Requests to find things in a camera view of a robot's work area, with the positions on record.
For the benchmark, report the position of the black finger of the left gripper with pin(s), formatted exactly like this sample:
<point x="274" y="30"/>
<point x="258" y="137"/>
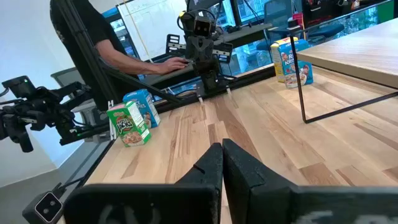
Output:
<point x="173" y="45"/>
<point x="224" y="53"/>

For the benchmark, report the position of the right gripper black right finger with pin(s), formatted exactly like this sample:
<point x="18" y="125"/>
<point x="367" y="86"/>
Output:
<point x="264" y="202"/>

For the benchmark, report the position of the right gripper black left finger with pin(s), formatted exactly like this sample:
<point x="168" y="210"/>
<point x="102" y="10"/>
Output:
<point x="186" y="202"/>

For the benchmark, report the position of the yellow Corn Pops cereal box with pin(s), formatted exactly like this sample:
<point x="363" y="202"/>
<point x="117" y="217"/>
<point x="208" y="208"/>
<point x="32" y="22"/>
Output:
<point x="275" y="59"/>

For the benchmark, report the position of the blue Rice Krispies cereal box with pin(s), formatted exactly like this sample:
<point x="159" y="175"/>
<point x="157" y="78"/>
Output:
<point x="290" y="62"/>
<point x="143" y="102"/>

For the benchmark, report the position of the green Apple Jacks cereal box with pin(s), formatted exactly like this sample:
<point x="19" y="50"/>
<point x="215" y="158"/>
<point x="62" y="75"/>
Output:
<point x="127" y="124"/>

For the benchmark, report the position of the person's forearm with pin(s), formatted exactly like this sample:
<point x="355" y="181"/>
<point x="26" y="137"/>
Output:
<point x="130" y="62"/>

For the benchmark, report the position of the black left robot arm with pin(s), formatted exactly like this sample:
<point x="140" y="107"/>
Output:
<point x="208" y="77"/>

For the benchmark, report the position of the person's hand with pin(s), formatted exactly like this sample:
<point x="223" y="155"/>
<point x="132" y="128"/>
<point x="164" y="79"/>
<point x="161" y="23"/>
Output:
<point x="174" y="65"/>

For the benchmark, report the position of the grey office desk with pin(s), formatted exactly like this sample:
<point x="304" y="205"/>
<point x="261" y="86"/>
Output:
<point x="242" y="34"/>

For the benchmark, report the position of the whiteboard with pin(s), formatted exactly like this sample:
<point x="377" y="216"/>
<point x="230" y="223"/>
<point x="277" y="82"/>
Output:
<point x="149" y="25"/>

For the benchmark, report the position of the person in black shirt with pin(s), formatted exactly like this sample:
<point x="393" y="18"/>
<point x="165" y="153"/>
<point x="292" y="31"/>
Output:
<point x="149" y="87"/>

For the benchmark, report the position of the red container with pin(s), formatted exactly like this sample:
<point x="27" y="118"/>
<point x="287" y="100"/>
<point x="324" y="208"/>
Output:
<point x="298" y="20"/>

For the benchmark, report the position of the grey monitor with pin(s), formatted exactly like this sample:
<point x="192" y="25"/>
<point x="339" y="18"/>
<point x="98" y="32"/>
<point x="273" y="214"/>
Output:
<point x="66" y="77"/>

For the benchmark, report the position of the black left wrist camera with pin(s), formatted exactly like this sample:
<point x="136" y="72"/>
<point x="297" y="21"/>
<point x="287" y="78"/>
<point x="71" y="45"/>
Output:
<point x="203" y="26"/>

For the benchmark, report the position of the wooden shelf with black frame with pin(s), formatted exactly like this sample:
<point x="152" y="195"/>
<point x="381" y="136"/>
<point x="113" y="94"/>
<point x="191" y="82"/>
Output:
<point x="357" y="53"/>

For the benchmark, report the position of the black table-level camera box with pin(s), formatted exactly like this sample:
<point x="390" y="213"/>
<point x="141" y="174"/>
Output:
<point x="46" y="207"/>

